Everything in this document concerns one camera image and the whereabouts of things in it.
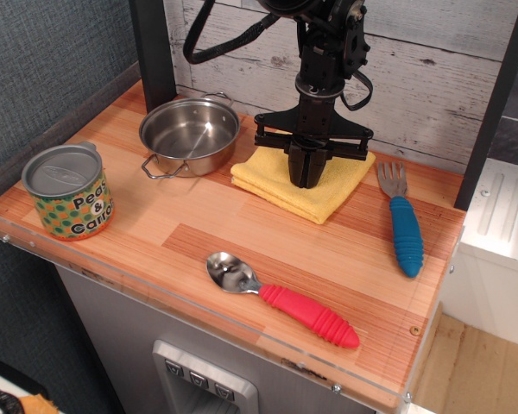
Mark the black frame post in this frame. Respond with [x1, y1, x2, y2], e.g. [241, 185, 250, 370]
[129, 0, 177, 112]
[454, 16, 518, 211]

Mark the left black frame post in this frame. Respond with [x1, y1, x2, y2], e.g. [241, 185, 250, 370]
[129, 0, 177, 112]

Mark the red handled spoon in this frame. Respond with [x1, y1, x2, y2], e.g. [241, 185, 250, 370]
[206, 252, 360, 348]

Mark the small steel pot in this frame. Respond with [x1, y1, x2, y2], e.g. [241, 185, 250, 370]
[139, 92, 241, 179]

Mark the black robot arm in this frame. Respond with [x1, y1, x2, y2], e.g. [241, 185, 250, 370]
[255, 1, 373, 189]

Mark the right black frame post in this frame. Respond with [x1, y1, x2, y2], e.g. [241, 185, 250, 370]
[454, 16, 518, 211]

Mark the peas and carrots can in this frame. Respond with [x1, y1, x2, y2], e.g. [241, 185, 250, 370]
[22, 141, 115, 241]

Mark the black braided cable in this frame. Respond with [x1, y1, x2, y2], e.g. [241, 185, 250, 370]
[182, 0, 281, 66]

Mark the grey dispenser panel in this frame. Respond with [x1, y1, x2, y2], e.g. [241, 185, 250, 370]
[153, 340, 259, 413]

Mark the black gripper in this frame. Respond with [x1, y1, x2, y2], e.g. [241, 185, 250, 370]
[254, 95, 373, 189]

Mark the blue handled fork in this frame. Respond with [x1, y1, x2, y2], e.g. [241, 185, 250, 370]
[377, 162, 424, 278]

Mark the yellow cloth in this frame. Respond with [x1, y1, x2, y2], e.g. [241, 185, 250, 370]
[230, 147, 377, 225]

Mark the white toy sink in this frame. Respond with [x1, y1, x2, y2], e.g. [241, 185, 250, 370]
[438, 62, 518, 351]

